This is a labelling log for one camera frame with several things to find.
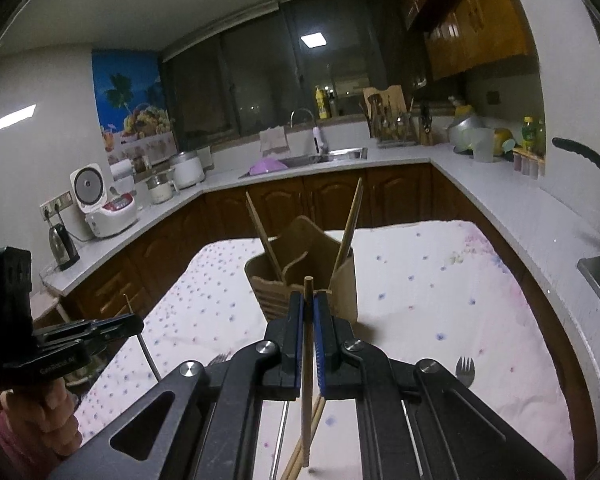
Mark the metal chopstick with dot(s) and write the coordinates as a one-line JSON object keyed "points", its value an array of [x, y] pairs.
{"points": [[147, 355], [281, 435]]}

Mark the white faucet water filter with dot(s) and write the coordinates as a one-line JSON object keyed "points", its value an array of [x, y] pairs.
{"points": [[319, 140]]}

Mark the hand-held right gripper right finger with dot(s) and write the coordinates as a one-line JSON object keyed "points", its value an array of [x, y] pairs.
{"points": [[330, 355]]}

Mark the small metal fork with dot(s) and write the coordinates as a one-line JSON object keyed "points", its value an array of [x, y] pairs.
{"points": [[219, 360]]}

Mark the steel electric kettle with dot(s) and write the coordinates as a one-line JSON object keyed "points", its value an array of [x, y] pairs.
{"points": [[64, 247]]}

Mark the wooden chopstick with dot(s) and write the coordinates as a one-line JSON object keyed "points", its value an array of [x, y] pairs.
{"points": [[346, 232], [262, 232], [307, 425], [358, 195], [305, 445]]}

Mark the dark kitchen window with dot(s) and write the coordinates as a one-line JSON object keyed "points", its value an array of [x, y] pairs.
{"points": [[260, 75]]}

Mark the dark glass bottle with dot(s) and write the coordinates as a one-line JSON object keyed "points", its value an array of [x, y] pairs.
{"points": [[333, 105]]}

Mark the green drink bottle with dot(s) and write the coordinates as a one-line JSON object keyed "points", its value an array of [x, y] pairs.
{"points": [[530, 132]]}

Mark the white round rice cooker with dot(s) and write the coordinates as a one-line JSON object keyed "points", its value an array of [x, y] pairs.
{"points": [[187, 170]]}

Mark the knife block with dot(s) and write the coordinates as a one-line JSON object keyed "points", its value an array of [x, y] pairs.
{"points": [[426, 127]]}

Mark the metal spork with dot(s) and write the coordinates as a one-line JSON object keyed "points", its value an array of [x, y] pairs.
{"points": [[465, 372]]}

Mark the yellow bottle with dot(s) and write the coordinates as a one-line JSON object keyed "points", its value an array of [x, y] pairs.
{"points": [[322, 102]]}

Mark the black wok with lid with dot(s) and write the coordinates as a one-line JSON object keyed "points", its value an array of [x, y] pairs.
{"points": [[590, 157]]}

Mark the pink dish cloth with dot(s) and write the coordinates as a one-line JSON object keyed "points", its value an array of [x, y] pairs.
{"points": [[274, 140]]}

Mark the purple plastic basin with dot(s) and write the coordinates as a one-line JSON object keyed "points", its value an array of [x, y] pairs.
{"points": [[269, 166]]}

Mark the wooden utensil holder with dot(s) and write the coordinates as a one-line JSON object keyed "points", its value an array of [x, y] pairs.
{"points": [[342, 280]]}

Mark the wall socket strip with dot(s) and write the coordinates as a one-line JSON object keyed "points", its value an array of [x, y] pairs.
{"points": [[57, 205]]}

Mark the person's left hand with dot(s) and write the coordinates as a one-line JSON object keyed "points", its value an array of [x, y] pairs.
{"points": [[50, 415]]}

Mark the steel kitchen sink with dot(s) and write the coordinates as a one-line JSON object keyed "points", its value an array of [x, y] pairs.
{"points": [[340, 155]]}

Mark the white open rice cooker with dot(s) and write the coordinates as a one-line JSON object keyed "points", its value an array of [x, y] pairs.
{"points": [[102, 205]]}

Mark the paper towel roll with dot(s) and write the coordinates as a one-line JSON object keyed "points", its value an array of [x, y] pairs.
{"points": [[122, 169]]}

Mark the row of spice jars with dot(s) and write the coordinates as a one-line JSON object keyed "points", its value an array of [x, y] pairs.
{"points": [[530, 164]]}

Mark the steel kitchen faucet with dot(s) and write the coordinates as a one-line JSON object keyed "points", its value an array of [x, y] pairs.
{"points": [[300, 112]]}

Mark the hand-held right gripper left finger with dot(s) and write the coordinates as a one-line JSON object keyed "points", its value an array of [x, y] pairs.
{"points": [[280, 355]]}

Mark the white kitchen countertop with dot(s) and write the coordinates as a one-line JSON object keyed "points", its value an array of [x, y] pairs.
{"points": [[505, 200]]}

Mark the white floral tablecloth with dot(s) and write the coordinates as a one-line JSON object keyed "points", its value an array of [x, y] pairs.
{"points": [[430, 300]]}

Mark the small white cooking pot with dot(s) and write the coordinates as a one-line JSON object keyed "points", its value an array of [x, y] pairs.
{"points": [[160, 190]]}

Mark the wooden upper cabinets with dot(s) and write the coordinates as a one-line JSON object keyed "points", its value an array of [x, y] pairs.
{"points": [[480, 25]]}

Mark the yellow bowl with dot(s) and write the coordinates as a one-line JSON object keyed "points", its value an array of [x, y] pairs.
{"points": [[504, 136]]}

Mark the dish rack with utensils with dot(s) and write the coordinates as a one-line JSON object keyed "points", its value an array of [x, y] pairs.
{"points": [[392, 130]]}

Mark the wooden cutting board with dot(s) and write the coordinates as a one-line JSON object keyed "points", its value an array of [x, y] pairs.
{"points": [[395, 97]]}

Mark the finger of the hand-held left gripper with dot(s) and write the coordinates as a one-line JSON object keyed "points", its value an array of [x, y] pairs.
{"points": [[100, 325], [100, 347]]}

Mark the tropical fruit wall poster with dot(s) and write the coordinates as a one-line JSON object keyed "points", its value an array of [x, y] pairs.
{"points": [[125, 95]]}

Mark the metal mixing bowl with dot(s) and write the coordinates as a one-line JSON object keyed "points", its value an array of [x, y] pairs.
{"points": [[460, 132]]}

